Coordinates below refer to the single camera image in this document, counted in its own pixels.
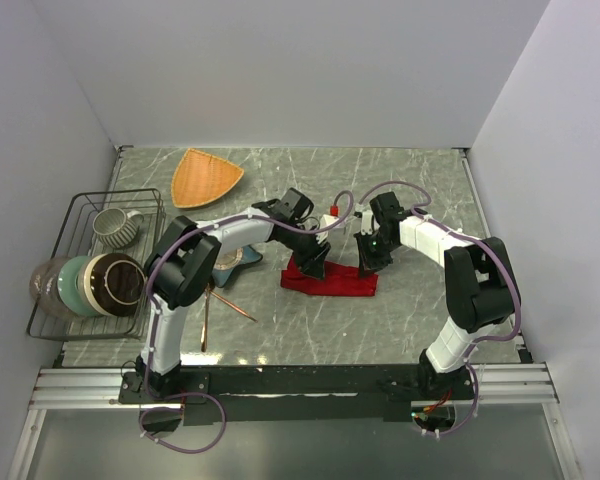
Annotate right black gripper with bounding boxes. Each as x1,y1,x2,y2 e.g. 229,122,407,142
354,229,398,278

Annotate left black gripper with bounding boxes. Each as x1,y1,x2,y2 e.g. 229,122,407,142
281,222,331,282

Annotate red cloth napkin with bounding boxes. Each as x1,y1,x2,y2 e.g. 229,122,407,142
280,257,379,297

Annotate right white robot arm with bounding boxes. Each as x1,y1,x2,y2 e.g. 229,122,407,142
355,192,521,399

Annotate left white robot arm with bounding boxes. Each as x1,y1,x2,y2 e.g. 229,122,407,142
136,189,338,402

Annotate blue star-shaped dish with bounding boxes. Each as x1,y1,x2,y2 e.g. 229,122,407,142
212,246,263,288

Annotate copper fork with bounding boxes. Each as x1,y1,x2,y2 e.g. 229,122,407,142
209,290,258,323

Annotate copper spoon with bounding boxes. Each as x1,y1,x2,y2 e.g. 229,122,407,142
200,284,211,353

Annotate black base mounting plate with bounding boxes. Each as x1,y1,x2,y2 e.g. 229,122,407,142
118,364,474,426

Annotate orange woven basket tray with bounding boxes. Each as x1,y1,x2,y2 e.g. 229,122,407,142
171,148,244,209

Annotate brown cream ceramic bowl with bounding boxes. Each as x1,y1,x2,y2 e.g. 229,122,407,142
77,253,146,317

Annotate grey ribbed mug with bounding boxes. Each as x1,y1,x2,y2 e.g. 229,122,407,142
93,208,144,250

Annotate green ceramic bowl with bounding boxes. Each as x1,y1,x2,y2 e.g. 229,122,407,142
57,256,93,317

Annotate clear glass bowl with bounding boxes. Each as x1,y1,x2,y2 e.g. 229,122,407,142
29,256,73,322

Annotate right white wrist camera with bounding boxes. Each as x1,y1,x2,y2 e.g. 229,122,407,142
355,204,375,235

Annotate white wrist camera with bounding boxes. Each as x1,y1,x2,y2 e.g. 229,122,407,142
316,204,345,244
355,204,375,235

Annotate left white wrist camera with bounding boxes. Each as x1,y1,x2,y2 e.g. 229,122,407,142
316,204,345,244

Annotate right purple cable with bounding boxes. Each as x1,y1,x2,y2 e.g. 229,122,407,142
355,180,524,437

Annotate purple cable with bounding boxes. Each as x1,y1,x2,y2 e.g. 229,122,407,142
138,191,355,455
355,180,524,437

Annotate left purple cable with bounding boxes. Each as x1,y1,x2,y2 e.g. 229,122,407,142
138,191,355,455

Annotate black wire dish rack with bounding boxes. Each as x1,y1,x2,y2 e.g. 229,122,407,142
26,188,165,342

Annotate aluminium frame rail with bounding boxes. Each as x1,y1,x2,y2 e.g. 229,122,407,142
29,364,558,410

